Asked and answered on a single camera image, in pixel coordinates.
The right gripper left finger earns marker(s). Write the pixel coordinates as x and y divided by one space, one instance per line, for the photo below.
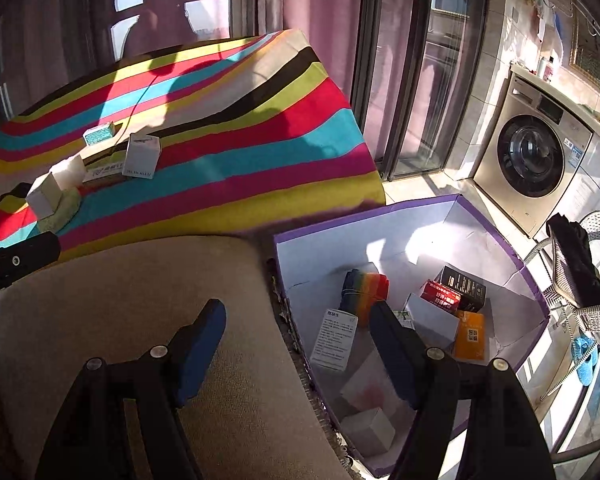
117 413

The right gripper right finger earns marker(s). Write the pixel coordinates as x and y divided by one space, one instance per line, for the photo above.
503 438

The small white box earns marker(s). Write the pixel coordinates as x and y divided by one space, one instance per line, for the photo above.
44 196

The green round sponge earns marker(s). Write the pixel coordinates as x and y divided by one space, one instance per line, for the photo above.
67 208

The orange tissue pack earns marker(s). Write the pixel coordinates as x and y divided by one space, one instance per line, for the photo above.
470 339

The white foam block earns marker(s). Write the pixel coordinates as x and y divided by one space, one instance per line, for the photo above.
69 172

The white box purple ribbon logo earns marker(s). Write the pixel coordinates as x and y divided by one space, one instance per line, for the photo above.
434 326

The large white pink-stained box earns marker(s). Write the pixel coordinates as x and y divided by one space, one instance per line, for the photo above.
371 387

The black applicator box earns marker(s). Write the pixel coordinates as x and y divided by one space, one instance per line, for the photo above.
472 292

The red blue product box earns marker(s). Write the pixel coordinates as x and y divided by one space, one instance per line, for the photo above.
441 296

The white cube box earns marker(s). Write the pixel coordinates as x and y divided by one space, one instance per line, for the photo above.
141 156

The white box with printed text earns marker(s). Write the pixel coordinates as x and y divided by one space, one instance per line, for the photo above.
334 340

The grey white square box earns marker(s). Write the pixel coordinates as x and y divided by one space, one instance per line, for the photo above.
370 432

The blue slipper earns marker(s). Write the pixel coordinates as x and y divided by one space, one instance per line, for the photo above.
584 354

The white wicker chair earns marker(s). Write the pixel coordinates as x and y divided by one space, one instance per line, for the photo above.
574 320

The teal small box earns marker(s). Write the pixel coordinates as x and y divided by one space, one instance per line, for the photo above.
99 133

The beige seat cushion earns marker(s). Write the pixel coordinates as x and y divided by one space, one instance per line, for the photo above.
251 418

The purple-rimmed white storage box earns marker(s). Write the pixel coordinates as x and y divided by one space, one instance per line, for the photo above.
386 254

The black cloth on chair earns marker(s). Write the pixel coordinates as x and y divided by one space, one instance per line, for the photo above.
581 277

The striped colourful cushion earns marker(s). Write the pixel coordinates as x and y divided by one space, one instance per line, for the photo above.
254 135

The gold washing machine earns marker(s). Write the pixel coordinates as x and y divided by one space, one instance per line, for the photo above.
534 151

